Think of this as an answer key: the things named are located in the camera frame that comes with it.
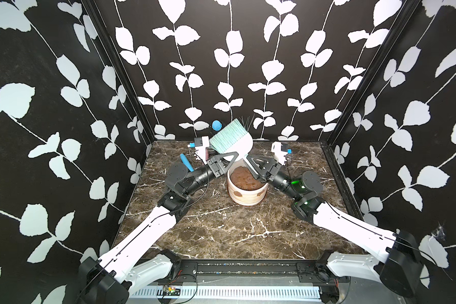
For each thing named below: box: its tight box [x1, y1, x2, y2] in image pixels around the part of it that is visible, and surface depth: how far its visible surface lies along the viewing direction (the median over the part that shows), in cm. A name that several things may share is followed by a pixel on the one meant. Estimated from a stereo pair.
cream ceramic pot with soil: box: [226, 158, 270, 206], surface depth 88 cm
